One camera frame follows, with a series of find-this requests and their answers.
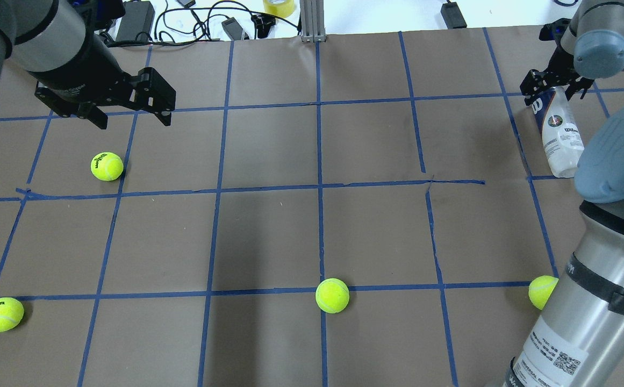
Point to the tennis ball front left corner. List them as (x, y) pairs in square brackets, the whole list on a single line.
[(11, 313)]

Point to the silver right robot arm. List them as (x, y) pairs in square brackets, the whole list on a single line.
[(578, 339)]

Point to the aluminium frame post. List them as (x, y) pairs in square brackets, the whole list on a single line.
[(311, 21)]

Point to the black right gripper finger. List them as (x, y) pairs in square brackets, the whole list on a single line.
[(532, 85), (583, 86)]

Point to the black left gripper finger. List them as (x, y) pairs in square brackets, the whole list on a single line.
[(95, 115), (163, 112)]

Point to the black power adapter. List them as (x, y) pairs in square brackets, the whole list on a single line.
[(136, 23)]

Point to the yellow tape roll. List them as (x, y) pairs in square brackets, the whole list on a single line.
[(279, 8)]

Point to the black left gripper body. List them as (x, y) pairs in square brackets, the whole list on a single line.
[(83, 78)]

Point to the tennis ball near left gripper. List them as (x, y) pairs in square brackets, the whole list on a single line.
[(107, 166)]

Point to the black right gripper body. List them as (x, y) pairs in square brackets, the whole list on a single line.
[(554, 78)]

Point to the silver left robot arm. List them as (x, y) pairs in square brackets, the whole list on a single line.
[(56, 42)]

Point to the small black adapter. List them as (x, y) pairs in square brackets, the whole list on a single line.
[(452, 16)]

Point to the tennis ball near base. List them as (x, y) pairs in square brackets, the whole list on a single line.
[(540, 290)]

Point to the tennis ball front centre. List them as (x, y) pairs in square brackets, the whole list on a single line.
[(332, 295)]

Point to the clear tennis ball can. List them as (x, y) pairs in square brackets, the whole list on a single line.
[(561, 139)]

